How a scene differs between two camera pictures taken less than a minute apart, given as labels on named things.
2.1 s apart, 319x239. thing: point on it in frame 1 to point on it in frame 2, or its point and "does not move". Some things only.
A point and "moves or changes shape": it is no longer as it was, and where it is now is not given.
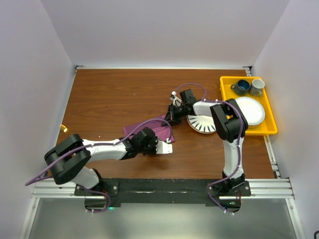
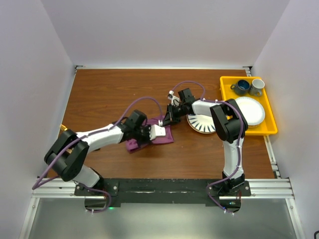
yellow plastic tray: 268,126 does not move
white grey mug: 256,87 does not move
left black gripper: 153,150 to 147,139
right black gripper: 171,117 does not move
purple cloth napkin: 162,133 moves or changes shape
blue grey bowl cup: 241,88 does not move
